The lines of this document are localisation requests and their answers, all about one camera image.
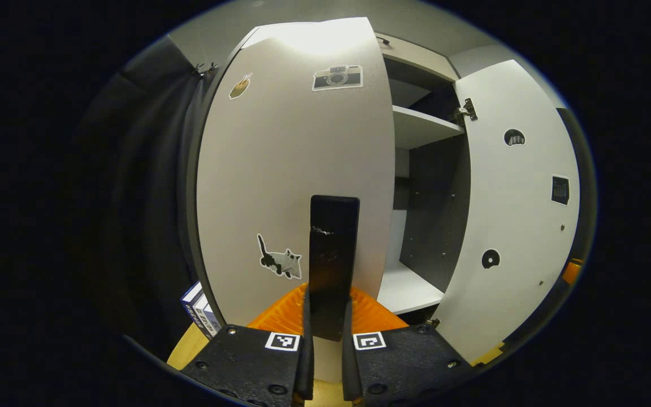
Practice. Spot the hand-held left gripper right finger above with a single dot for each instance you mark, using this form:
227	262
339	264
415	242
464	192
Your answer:
349	367

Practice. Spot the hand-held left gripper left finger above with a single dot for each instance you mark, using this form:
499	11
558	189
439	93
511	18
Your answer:
304	367

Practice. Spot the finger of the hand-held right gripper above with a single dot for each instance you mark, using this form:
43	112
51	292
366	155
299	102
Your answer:
572	272

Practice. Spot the white cabinet door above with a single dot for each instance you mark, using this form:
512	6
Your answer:
506	226
280	169

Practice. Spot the white double-door shoe cabinet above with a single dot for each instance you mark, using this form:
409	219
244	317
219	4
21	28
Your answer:
433	226

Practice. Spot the metal door hinge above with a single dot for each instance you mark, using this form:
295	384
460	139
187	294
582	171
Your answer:
433	323
465	110

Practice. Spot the white cabinet shelf board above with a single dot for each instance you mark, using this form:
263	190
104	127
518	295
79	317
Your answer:
407	288
421	127

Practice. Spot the blue and white box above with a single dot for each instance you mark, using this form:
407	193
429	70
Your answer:
198	311

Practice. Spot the black backdrop cloth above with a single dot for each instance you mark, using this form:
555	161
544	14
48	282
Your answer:
144	198

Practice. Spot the black cloth clip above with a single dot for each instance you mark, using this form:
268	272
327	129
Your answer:
199	69
212	68

